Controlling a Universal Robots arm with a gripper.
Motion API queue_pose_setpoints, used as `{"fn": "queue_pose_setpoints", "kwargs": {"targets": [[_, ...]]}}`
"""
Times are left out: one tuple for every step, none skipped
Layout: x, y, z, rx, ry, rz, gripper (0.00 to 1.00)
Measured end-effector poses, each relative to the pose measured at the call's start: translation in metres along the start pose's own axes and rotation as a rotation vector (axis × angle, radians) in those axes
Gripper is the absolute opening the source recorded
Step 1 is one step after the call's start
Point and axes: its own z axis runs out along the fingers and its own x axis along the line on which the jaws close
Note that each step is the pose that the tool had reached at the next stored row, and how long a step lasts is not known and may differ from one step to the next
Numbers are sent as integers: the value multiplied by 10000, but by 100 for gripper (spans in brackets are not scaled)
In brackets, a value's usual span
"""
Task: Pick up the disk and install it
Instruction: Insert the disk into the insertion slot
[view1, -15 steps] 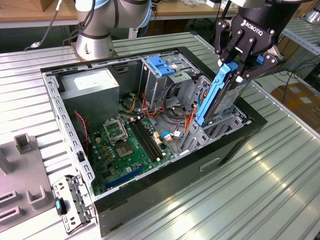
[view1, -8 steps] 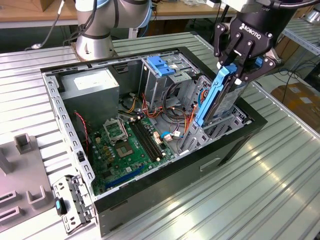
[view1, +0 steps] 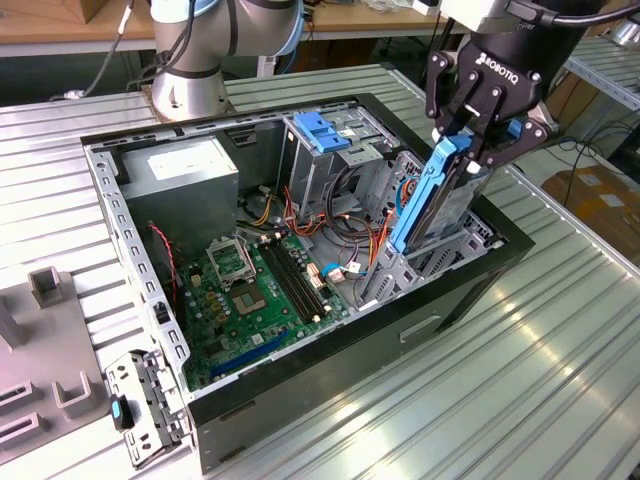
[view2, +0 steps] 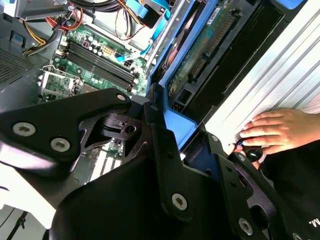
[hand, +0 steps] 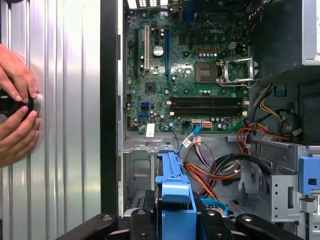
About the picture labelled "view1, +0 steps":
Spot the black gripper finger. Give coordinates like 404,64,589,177
469,99,560,170
426,49,481,137

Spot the hard disk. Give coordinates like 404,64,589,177
383,118,525,257

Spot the red orange power wire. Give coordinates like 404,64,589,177
367,179,416,274

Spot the grey metal disk bay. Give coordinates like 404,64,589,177
357,149,504,311

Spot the grey metal slat table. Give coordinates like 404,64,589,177
562,34,640,114

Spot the cardboard box with white labels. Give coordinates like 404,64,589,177
542,167,640,261

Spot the blue plastic drive latch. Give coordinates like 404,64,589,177
294,112,354,155

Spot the grey optical drive cage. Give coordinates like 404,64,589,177
277,107,401,226

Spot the pink board connector block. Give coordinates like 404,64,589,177
305,263,327,292

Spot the black RAM slot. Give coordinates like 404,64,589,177
269,233,334,315
257,237,321,324

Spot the CPU socket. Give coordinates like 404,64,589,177
227,282,274,317

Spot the grey power supply unit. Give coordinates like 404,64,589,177
118,135,241,259

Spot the green motherboard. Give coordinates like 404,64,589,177
177,232,351,391

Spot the black open PC case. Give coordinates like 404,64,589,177
79,92,536,475

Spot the blue expansion slot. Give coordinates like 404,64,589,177
208,327,291,380

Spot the black case fan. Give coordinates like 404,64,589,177
144,224,184,331

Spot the plain cardboard box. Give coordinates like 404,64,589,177
79,0,109,24

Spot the black latch with teal tab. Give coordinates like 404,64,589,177
108,393,136,431

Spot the grey parts rack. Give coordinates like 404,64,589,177
0,267,109,480

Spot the black camera cable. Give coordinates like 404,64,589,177
504,0,640,29

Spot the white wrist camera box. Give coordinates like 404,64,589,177
438,0,507,32

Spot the blue data wire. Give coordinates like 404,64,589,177
393,177,419,230

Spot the black cable loop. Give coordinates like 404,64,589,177
324,167,381,246

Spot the red orange wire bundle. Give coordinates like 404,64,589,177
282,185,331,237

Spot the yellow orange wire bundle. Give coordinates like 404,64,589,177
247,192,275,227

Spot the blue wire with white labels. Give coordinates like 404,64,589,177
319,259,374,286

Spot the metal socket cover frame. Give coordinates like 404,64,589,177
205,237,257,289

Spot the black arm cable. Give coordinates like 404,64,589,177
130,0,201,94

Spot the red twisted fan wire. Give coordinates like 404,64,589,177
148,223,179,302

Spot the grey cable with metal plug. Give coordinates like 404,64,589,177
49,0,139,101

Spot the silver hinged slot bracket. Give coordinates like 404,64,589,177
104,349,194,471

